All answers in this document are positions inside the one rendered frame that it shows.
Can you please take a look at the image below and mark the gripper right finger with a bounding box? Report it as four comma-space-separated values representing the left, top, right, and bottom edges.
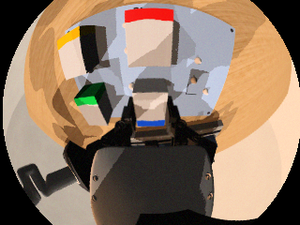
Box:
165, 96, 217, 164

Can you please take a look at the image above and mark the beige block with red end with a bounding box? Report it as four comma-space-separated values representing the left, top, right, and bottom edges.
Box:
125, 8, 173, 68

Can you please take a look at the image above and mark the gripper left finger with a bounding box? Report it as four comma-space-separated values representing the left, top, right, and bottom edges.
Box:
86, 97, 137, 167

